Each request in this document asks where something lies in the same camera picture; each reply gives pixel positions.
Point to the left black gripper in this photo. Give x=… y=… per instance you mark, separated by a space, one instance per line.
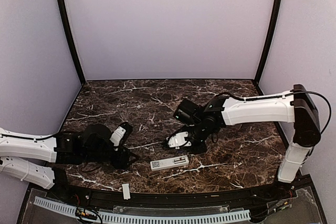
x=121 y=162

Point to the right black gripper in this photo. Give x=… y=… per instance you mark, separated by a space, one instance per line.
x=200 y=149

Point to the white remote control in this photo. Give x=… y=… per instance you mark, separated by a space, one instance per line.
x=169 y=163

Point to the white battery cover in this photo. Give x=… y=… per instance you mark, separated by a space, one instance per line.
x=126 y=191

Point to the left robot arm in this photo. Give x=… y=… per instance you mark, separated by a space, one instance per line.
x=97 y=143

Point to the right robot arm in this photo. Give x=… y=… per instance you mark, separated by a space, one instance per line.
x=225 y=109

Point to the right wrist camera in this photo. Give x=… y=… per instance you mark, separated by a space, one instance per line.
x=178 y=139

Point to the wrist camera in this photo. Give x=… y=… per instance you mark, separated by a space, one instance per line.
x=178 y=139
x=120 y=135

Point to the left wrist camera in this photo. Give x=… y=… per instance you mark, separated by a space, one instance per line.
x=120 y=135

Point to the black front rail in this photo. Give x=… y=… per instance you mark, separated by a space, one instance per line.
x=253 y=197

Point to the white slotted cable duct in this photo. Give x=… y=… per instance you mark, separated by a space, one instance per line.
x=122 y=214

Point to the right black frame post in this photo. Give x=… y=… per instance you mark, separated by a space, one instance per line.
x=268 y=41

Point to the black frame post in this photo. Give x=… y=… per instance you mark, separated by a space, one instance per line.
x=268 y=41
x=70 y=40

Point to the left black frame post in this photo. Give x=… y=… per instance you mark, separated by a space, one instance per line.
x=70 y=40

